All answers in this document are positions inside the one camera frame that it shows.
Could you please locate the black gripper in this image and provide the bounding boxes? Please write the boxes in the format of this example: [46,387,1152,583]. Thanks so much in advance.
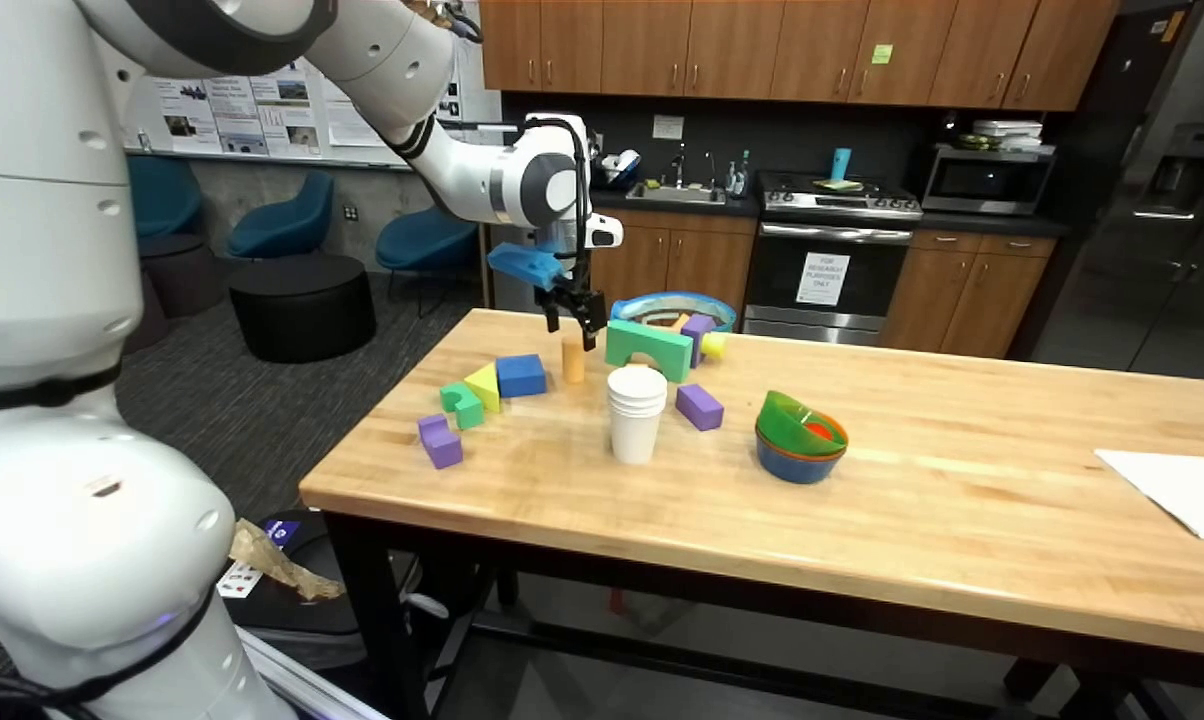
[532,258,611,357]

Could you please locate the orange cylindrical block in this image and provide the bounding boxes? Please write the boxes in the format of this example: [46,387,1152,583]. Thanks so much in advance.
[557,323,593,387]

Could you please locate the blue rectangular block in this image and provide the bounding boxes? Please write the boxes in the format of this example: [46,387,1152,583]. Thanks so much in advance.
[492,347,550,401]

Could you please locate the yellow foam block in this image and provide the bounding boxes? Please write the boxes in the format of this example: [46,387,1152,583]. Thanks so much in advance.
[463,361,504,411]

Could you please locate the small green notched block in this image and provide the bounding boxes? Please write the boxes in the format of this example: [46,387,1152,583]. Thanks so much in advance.
[436,379,486,433]

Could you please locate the purple rectangular block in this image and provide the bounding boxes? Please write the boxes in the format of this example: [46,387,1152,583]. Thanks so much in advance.
[672,379,728,433]

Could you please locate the purple notched block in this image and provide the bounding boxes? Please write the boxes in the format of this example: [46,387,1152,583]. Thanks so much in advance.
[416,411,468,473]

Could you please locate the white paper cup stack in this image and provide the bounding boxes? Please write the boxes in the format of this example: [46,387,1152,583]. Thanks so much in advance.
[603,361,672,470]

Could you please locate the wooden sink base cabinet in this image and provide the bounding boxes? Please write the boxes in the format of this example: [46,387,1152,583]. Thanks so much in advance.
[585,202,759,320]

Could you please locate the dish rack with dishes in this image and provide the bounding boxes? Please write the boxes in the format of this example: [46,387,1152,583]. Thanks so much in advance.
[593,142,649,198]

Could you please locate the teal lounge chair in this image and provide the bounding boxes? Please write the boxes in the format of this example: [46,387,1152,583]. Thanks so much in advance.
[370,206,486,281]
[225,167,338,259]
[125,151,207,248]

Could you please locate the steel sink with faucet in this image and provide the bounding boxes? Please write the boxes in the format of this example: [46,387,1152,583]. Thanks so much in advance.
[622,149,751,213]

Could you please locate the white paper on oven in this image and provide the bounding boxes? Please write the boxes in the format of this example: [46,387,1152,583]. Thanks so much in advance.
[792,243,855,314]

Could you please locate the blue bowl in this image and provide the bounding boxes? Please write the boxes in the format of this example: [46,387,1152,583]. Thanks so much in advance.
[757,445,841,488]

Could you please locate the black round ottoman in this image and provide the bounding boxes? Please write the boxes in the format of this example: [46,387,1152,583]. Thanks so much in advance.
[226,248,378,368]
[130,234,230,320]

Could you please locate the black steel oven range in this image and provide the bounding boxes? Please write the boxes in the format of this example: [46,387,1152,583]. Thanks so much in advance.
[739,180,928,344]

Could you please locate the red ball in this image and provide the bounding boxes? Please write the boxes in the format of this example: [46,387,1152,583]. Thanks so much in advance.
[804,407,847,453]

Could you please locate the wooden upper cabinets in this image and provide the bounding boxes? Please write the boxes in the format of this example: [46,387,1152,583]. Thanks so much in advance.
[476,0,1124,116]

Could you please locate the tan cardboard scrap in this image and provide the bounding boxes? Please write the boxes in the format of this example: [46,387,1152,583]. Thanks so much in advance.
[220,516,347,608]

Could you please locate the narrow wooden base cabinet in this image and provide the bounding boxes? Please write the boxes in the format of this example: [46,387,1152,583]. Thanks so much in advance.
[882,224,1061,361]

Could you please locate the wooden table black legs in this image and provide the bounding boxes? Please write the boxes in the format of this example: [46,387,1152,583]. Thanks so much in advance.
[295,304,1204,720]

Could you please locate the white power strip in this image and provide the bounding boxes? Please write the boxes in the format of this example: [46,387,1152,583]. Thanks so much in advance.
[207,557,267,604]

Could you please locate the steel microwave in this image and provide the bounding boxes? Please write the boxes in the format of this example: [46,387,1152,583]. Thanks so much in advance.
[920,136,1061,219]

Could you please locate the dishes on microwave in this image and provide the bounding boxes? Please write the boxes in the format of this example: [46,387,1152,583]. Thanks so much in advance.
[948,112,1047,158]

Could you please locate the steel refrigerator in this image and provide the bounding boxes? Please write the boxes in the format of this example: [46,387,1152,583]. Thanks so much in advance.
[1027,0,1204,384]

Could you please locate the white paper sheet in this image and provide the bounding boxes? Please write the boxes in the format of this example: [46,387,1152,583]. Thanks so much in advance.
[1092,445,1204,545]

